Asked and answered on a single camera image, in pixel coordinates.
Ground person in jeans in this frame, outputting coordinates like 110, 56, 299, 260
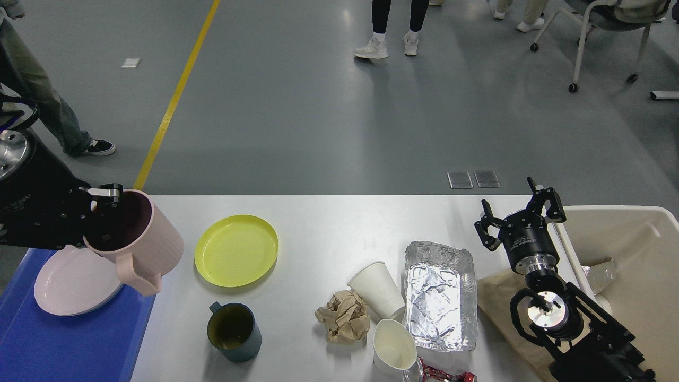
1, 1, 116, 157

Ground yellow plate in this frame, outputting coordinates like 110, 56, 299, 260
194, 214, 279, 288

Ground person in beige trousers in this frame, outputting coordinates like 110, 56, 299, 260
493, 1, 548, 32

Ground white bar on floor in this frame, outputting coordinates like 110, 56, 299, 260
650, 90, 679, 101

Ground left floor socket plate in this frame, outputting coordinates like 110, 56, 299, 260
448, 171, 474, 189

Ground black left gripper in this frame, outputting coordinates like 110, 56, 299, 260
1, 130, 124, 249

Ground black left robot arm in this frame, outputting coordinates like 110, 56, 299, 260
1, 94, 123, 250

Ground brown paper bag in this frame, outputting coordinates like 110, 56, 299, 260
477, 269, 556, 381

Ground person in white sneakers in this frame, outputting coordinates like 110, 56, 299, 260
353, 0, 430, 60

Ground floor socket plate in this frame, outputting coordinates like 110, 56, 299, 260
474, 171, 501, 188
448, 171, 474, 189

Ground blue plastic tray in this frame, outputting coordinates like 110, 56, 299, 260
1, 249, 154, 381

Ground lying white paper cup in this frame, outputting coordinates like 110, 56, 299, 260
347, 261, 406, 321

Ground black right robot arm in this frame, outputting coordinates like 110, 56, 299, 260
474, 177, 656, 381

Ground right floor socket plate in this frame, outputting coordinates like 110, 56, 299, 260
474, 171, 501, 188

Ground white paper on floor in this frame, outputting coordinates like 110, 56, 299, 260
120, 57, 141, 68

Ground pink mug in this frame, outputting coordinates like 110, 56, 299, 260
84, 189, 185, 297

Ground pink plate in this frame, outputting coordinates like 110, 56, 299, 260
33, 245, 122, 316

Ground aluminium foil tray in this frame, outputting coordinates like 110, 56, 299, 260
404, 241, 478, 352

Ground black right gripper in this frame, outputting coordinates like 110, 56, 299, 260
474, 177, 567, 275

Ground beige plastic bin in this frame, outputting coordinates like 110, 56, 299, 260
556, 205, 678, 381

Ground office chair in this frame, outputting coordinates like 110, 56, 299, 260
529, 0, 672, 94

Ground crumpled brown paper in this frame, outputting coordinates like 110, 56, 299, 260
315, 290, 371, 345

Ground upright white paper cup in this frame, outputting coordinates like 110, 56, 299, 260
373, 319, 417, 375

